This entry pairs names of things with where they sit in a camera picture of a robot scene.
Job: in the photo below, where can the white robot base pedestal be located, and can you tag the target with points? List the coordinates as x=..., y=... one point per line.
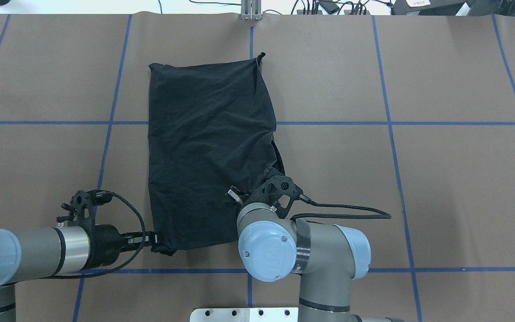
x=265, y=314

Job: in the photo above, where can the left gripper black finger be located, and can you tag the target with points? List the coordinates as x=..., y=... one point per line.
x=135, y=239

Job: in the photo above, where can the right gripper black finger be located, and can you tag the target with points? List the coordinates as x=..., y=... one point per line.
x=236, y=195

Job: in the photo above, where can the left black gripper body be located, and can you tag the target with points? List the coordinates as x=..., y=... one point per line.
x=106, y=243

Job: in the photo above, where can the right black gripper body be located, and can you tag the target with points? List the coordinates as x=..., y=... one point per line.
x=233, y=195

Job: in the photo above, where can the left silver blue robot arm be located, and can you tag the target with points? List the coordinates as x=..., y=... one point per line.
x=58, y=252

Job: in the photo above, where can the aluminium frame post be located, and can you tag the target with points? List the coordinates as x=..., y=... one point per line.
x=251, y=10

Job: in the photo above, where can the black graphic t-shirt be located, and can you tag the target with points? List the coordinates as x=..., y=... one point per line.
x=210, y=127

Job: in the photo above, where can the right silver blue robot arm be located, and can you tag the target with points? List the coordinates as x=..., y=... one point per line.
x=326, y=257

